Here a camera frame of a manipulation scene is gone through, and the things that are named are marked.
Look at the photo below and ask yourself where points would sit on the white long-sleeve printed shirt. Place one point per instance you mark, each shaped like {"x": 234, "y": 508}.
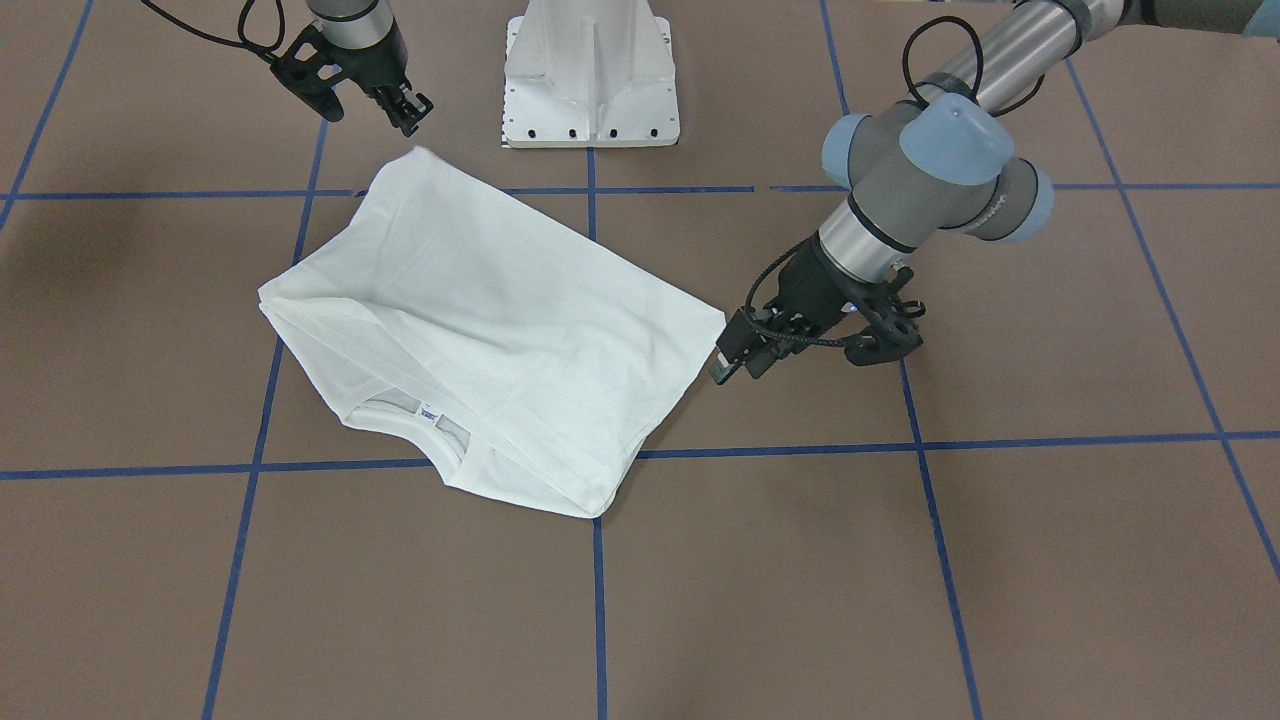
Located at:
{"x": 527, "y": 363}

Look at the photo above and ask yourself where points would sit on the white pedestal base plate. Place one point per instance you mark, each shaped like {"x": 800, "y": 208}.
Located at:
{"x": 649, "y": 118}

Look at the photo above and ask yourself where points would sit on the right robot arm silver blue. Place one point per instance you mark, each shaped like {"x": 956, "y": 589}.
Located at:
{"x": 326, "y": 12}

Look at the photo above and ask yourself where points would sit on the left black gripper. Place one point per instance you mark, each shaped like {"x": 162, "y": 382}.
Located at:
{"x": 815, "y": 285}

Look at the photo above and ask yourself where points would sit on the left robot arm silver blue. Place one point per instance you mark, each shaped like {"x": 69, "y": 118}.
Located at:
{"x": 937, "y": 160}

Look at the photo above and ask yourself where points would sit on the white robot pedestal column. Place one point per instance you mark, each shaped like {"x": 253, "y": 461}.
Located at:
{"x": 585, "y": 55}

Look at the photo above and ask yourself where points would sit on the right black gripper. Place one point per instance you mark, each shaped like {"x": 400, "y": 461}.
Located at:
{"x": 371, "y": 66}

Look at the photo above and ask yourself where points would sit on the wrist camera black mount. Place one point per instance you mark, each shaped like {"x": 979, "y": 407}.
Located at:
{"x": 300, "y": 70}
{"x": 892, "y": 330}

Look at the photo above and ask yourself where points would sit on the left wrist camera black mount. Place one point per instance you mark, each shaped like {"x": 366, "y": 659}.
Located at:
{"x": 892, "y": 330}

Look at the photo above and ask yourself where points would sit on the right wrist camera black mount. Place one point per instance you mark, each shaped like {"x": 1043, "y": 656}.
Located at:
{"x": 300, "y": 70}

